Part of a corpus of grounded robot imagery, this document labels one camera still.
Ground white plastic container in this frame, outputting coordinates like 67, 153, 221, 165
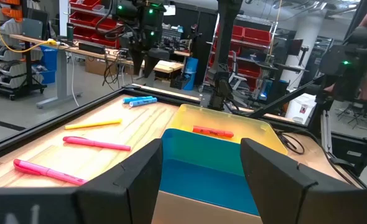
284, 92, 317, 126

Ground yellow highlighter pen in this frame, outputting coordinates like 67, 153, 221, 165
64, 118, 123, 131

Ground brown cardboard box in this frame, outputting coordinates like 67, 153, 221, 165
84, 55, 110, 77

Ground blue plastic bin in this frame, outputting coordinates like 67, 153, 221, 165
157, 128, 262, 217

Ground yellow translucent plastic bin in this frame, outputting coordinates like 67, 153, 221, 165
169, 103, 289, 156

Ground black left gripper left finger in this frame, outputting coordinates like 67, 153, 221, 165
73, 138, 164, 224

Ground blue storage crate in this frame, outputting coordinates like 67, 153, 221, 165
40, 45, 59, 85

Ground shelf with red bins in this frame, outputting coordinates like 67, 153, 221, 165
68, 0, 124, 50
214, 22, 273, 91

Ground black cabinet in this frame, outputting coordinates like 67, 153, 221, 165
163, 4, 219, 86

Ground red marker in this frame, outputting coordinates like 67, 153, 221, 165
192, 125, 235, 139

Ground yellow hanging cable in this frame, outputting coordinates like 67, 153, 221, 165
0, 0, 58, 54

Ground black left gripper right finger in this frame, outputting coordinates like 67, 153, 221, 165
239, 138, 318, 224

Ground light blue marker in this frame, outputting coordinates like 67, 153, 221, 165
122, 95, 154, 105
129, 97, 158, 108

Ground wooden top grey desk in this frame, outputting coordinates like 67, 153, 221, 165
9, 33, 185, 110

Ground blue cylinder container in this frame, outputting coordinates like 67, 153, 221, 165
182, 57, 200, 91

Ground pink highlighter pen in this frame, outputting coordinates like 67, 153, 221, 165
62, 136, 132, 152
12, 158, 88, 187

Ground black rack grey bins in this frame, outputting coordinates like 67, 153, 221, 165
0, 0, 47, 101

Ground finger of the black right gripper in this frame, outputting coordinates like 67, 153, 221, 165
129, 49, 145, 77
142, 50, 160, 80

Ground black lamp cable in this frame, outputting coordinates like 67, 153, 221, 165
275, 129, 305, 156

